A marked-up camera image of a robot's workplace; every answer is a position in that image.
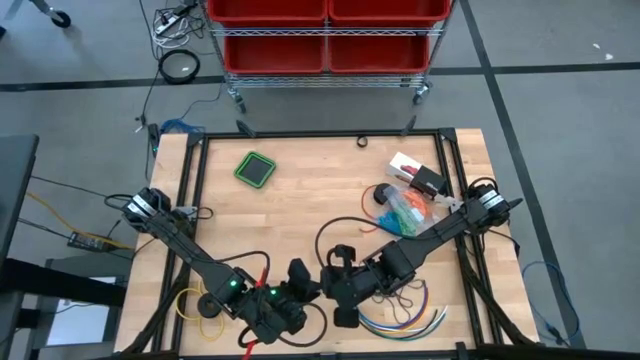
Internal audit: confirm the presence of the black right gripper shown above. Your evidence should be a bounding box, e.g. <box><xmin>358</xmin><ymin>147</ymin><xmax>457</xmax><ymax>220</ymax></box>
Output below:
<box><xmin>319</xmin><ymin>244</ymin><xmax>399</xmax><ymax>312</ymax></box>

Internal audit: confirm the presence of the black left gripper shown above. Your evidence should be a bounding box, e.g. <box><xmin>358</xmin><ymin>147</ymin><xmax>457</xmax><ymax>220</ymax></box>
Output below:
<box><xmin>243</xmin><ymin>287</ymin><xmax>309</xmax><ymax>346</ymax></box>

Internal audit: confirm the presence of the green rubber bands pile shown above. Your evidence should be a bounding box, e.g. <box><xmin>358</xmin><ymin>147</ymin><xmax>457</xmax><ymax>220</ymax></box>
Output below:
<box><xmin>393</xmin><ymin>207</ymin><xmax>424</xmax><ymax>238</ymax></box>

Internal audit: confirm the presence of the orange rubber bands pile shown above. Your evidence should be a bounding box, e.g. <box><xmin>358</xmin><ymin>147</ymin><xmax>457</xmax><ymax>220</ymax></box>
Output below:
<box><xmin>403</xmin><ymin>188</ymin><xmax>434</xmax><ymax>221</ymax></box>

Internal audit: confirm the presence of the dark purple rubber bands pile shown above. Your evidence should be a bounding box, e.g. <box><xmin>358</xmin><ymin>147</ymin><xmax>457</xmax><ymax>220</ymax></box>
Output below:
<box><xmin>372</xmin><ymin>278</ymin><xmax>427</xmax><ymax>312</ymax></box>

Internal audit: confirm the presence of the small black box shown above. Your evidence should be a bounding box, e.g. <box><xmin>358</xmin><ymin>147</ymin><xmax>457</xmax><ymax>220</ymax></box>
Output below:
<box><xmin>409</xmin><ymin>165</ymin><xmax>449</xmax><ymax>198</ymax></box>

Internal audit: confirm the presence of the black pad with green rim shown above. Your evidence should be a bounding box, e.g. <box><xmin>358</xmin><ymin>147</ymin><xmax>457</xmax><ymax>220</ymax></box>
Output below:
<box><xmin>233</xmin><ymin>151</ymin><xmax>278</xmax><ymax>190</ymax></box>

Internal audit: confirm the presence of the red plastic bin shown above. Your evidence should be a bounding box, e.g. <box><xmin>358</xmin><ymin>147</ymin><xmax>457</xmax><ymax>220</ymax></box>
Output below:
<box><xmin>206</xmin><ymin>0</ymin><xmax>329</xmax><ymax>28</ymax></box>
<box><xmin>223</xmin><ymin>34</ymin><xmax>328</xmax><ymax>76</ymax></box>
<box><xmin>328</xmin><ymin>0</ymin><xmax>453</xmax><ymax>28</ymax></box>
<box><xmin>326</xmin><ymin>34</ymin><xmax>432</xmax><ymax>75</ymax></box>

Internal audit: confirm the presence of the black low furniture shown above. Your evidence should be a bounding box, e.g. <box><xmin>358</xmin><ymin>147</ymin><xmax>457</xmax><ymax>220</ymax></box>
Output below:
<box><xmin>0</xmin><ymin>257</ymin><xmax>129</xmax><ymax>360</ymax></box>

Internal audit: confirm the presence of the black desk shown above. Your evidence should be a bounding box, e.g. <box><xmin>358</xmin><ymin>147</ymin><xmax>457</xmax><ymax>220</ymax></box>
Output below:
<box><xmin>0</xmin><ymin>133</ymin><xmax>41</xmax><ymax>266</ymax></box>

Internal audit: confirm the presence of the white power strip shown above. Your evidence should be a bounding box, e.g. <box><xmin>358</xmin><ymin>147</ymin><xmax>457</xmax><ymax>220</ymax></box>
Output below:
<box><xmin>153</xmin><ymin>14</ymin><xmax>182</xmax><ymax>36</ymax></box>

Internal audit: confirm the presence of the black chair caster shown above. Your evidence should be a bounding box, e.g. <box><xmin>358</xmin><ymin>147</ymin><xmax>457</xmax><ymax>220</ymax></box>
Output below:
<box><xmin>28</xmin><ymin>0</ymin><xmax>73</xmax><ymax>29</ymax></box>

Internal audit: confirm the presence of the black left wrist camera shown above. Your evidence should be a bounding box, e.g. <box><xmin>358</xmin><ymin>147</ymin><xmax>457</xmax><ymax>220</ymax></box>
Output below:
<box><xmin>287</xmin><ymin>258</ymin><xmax>322</xmax><ymax>302</ymax></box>

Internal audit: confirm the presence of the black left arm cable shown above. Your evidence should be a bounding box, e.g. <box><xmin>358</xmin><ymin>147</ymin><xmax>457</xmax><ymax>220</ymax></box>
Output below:
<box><xmin>219</xmin><ymin>249</ymin><xmax>329</xmax><ymax>350</ymax></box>

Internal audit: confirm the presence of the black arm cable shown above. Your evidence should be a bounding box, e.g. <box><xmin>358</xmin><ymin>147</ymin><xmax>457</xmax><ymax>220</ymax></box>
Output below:
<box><xmin>313</xmin><ymin>215</ymin><xmax>436</xmax><ymax>271</ymax></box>
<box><xmin>219</xmin><ymin>249</ymin><xmax>329</xmax><ymax>350</ymax></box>

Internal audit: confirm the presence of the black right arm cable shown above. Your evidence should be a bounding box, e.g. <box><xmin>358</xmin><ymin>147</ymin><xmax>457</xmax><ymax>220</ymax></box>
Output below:
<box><xmin>313</xmin><ymin>215</ymin><xmax>436</xmax><ymax>271</ymax></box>

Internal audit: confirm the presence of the multicolour cable bundle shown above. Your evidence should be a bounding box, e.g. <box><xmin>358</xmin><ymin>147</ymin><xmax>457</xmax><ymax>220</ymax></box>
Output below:
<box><xmin>355</xmin><ymin>279</ymin><xmax>449</xmax><ymax>342</ymax></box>

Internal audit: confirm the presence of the black spool of yellow wire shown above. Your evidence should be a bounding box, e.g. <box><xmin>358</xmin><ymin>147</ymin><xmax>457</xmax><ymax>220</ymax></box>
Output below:
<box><xmin>174</xmin><ymin>284</ymin><xmax>227</xmax><ymax>343</ymax></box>

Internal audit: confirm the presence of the black spool of red wire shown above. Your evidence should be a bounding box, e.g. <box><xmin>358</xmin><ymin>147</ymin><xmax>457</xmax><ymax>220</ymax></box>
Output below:
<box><xmin>359</xmin><ymin>182</ymin><xmax>395</xmax><ymax>235</ymax></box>

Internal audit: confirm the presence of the chrome wire shelf cart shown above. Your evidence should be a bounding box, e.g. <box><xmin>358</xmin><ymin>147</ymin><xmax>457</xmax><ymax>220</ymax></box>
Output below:
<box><xmin>199</xmin><ymin>0</ymin><xmax>459</xmax><ymax>115</ymax></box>

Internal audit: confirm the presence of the blue cable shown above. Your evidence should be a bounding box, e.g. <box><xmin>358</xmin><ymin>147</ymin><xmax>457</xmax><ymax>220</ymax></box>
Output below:
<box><xmin>159</xmin><ymin>118</ymin><xmax>207</xmax><ymax>136</ymax></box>
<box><xmin>521</xmin><ymin>260</ymin><xmax>582</xmax><ymax>347</ymax></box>

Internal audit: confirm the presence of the thin black hanging cable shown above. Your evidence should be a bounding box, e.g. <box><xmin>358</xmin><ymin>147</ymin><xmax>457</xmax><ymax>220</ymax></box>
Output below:
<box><xmin>134</xmin><ymin>0</ymin><xmax>161</xmax><ymax>134</ymax></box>

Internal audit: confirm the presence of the yellow cable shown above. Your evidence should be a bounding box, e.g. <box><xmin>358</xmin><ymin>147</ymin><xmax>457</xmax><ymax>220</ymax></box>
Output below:
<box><xmin>27</xmin><ymin>192</ymin><xmax>136</xmax><ymax>250</ymax></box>

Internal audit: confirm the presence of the large black ring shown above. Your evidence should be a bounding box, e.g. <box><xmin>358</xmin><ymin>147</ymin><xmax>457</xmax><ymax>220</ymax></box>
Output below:
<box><xmin>158</xmin><ymin>48</ymin><xmax>201</xmax><ymax>85</ymax></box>

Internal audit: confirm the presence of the white cable coil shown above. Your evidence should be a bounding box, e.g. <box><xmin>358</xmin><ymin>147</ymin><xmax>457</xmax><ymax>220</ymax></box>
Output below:
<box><xmin>151</xmin><ymin>17</ymin><xmax>192</xmax><ymax>50</ymax></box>

